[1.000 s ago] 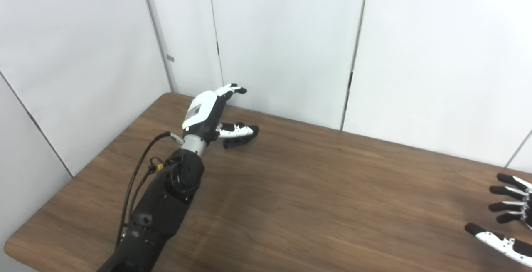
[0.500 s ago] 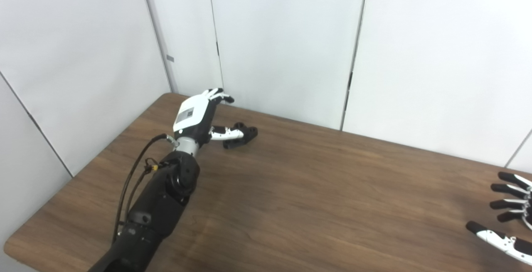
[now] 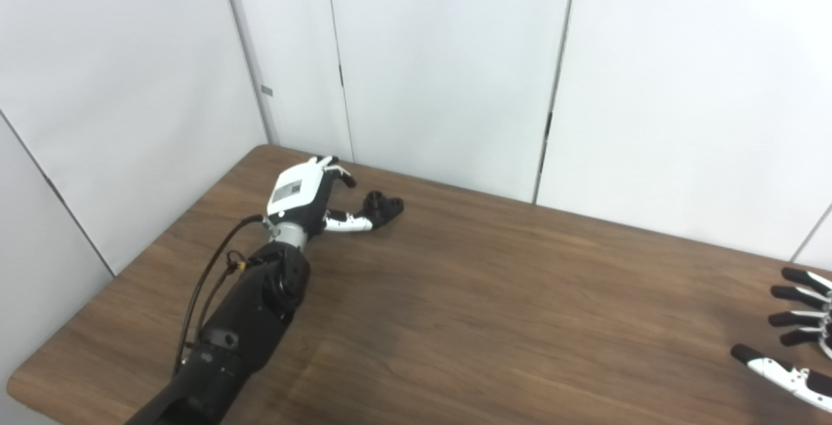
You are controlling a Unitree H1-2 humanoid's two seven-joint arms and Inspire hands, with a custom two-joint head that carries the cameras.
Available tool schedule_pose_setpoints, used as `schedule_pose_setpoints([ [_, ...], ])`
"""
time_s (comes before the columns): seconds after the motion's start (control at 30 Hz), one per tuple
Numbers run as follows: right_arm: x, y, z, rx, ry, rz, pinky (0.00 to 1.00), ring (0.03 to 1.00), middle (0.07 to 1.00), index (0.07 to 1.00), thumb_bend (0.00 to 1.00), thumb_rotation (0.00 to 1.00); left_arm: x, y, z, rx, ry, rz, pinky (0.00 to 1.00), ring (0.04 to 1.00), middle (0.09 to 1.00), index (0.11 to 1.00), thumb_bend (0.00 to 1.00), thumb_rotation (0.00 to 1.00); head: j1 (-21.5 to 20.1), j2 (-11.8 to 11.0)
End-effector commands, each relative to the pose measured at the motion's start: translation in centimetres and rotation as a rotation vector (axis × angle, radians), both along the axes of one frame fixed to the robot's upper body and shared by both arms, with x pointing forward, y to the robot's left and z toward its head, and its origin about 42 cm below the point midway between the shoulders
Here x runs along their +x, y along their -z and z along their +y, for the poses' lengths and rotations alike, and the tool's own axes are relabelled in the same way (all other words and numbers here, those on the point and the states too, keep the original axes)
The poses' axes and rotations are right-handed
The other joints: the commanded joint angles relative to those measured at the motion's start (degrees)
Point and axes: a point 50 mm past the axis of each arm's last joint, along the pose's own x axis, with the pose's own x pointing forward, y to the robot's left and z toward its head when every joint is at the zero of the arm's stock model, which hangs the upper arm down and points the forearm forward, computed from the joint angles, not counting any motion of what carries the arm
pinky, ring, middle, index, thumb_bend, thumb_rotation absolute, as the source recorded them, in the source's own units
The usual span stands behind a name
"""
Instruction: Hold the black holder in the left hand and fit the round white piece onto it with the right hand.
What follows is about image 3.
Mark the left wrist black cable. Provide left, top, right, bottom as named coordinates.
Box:
left=172, top=214, right=280, bottom=377

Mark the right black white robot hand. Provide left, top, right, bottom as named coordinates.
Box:
left=729, top=267, right=832, bottom=413

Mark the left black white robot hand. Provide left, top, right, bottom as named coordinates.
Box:
left=266, top=155, right=374, bottom=238

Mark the black plastic holder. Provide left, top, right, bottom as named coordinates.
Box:
left=354, top=192, right=405, bottom=231

